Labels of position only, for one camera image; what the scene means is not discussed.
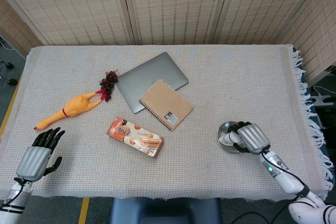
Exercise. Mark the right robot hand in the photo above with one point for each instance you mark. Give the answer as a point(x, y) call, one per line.
point(253, 137)

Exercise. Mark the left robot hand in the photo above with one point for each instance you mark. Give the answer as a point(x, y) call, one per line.
point(32, 162)

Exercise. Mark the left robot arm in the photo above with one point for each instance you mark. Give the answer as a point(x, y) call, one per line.
point(14, 199)

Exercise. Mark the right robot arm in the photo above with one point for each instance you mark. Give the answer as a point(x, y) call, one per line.
point(288, 182)

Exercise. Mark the round silver metal object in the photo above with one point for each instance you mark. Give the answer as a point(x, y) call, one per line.
point(224, 127)

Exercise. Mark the beige waffle weave tablecloth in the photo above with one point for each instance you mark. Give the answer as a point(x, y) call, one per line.
point(199, 161)

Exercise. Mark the yellow rubber chicken toy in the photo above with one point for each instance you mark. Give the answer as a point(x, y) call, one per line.
point(76, 104)

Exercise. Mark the brown spiral notebook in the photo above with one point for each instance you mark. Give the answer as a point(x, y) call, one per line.
point(168, 100)

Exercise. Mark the black wheeled chair base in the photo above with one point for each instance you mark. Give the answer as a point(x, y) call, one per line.
point(6, 73)

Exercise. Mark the orange egg roll snack box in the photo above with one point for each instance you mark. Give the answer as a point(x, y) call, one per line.
point(131, 134)

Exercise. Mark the dark red grape bunch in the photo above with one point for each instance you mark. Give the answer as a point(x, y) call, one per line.
point(109, 79)

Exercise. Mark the blue padded seat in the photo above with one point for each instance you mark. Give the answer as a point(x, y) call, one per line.
point(165, 211)

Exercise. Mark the grey closed laptop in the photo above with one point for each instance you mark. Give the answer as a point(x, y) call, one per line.
point(147, 77)

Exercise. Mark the woven bamboo folding screen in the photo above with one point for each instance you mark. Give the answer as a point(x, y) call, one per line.
point(315, 24)
point(170, 3)

